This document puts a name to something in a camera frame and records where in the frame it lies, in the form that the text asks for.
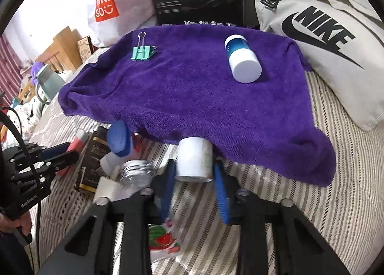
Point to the grey Nike bag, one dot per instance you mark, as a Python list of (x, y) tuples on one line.
[(343, 42)]

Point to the black gold small box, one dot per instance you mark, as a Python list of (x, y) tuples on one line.
[(96, 148)]

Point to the white bottle blue cap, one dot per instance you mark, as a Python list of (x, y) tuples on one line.
[(124, 146)]

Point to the LED light bulb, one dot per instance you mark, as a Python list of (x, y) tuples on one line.
[(136, 175)]

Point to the patterned brown book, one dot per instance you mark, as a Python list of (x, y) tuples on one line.
[(85, 48)]

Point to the purple towel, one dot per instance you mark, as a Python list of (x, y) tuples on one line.
[(186, 89)]

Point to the white roll container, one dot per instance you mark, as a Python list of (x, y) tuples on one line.
[(194, 162)]

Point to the wooden furniture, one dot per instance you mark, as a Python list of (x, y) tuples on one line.
[(62, 55)]

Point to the person's left hand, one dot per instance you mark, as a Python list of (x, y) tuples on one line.
[(7, 225)]

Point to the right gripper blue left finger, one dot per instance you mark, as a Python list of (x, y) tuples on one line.
[(149, 206)]

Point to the teal binder clip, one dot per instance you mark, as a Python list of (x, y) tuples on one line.
[(142, 51)]

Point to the watermelon print packet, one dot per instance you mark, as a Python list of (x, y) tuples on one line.
[(163, 240)]

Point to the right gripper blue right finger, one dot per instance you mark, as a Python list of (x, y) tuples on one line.
[(240, 207)]

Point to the white Miniso shopping bag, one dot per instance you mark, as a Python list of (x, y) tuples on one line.
[(110, 20)]

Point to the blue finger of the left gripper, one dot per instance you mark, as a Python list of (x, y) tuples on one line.
[(55, 150), (63, 160)]

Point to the grey kettle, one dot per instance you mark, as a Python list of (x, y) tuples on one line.
[(48, 84)]

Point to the blue white cylindrical bottle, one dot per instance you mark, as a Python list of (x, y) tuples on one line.
[(243, 62)]

